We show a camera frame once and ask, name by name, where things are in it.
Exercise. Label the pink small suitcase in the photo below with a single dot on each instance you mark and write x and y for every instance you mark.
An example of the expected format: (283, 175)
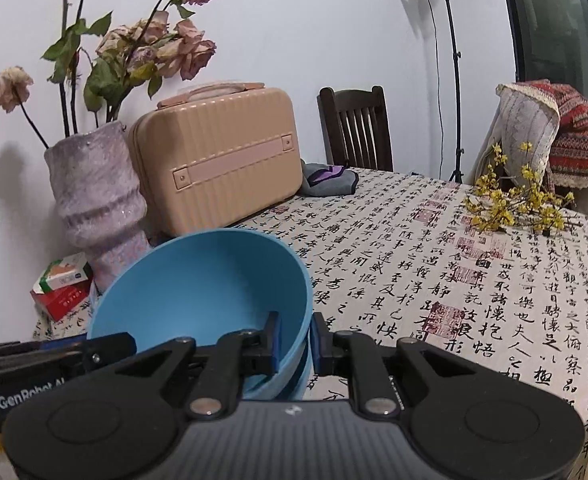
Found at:
(214, 155)

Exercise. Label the dark wooden chair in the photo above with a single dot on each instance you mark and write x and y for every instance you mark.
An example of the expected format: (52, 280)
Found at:
(355, 128)

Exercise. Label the dried pink roses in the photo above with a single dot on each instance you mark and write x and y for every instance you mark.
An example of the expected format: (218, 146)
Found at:
(102, 64)

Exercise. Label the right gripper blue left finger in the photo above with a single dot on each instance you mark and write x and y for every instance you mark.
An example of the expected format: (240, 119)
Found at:
(226, 365)

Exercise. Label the blue bowl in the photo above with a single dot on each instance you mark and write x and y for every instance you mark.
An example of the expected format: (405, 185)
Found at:
(207, 284)
(295, 388)

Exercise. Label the yellow flower branch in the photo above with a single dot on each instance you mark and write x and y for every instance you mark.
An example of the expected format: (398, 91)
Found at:
(496, 204)

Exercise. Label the calligraphy print tablecloth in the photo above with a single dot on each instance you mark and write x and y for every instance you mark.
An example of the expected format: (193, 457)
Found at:
(400, 258)

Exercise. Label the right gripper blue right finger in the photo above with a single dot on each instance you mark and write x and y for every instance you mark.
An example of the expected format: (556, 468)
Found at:
(364, 364)

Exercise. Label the patterned blanket on chair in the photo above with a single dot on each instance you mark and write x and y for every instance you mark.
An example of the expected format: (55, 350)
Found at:
(544, 126)

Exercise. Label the mottled pink vase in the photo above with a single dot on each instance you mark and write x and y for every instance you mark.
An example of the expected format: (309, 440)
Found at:
(98, 197)

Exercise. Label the blue bowl top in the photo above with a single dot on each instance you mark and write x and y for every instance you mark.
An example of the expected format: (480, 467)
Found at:
(295, 388)

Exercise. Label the red small box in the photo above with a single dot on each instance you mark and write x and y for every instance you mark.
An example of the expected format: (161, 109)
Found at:
(60, 302)

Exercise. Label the grey purple cloth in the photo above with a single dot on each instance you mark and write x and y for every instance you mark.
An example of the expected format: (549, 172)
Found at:
(321, 180)

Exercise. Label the green white tissue box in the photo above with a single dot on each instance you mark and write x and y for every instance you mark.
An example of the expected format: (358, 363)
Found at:
(63, 272)

